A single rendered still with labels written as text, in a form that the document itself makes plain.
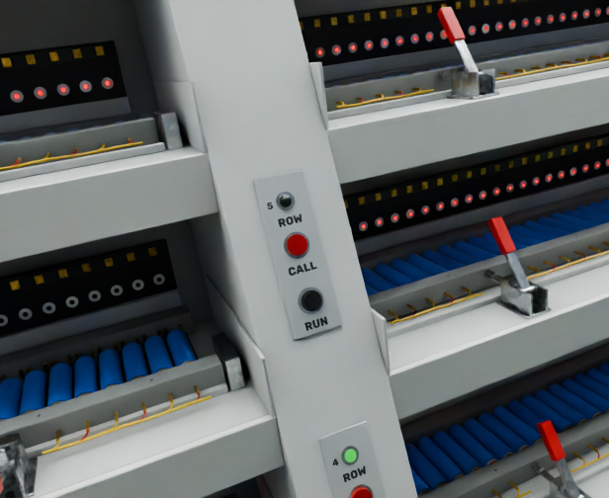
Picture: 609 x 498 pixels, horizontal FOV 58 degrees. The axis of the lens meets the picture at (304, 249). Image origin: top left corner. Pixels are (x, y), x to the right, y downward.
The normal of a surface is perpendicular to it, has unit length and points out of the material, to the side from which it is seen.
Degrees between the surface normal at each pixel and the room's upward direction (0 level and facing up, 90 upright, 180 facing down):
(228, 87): 90
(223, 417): 19
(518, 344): 109
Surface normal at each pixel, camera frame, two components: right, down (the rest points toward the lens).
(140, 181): 0.37, 0.27
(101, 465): -0.13, -0.93
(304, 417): 0.31, -0.04
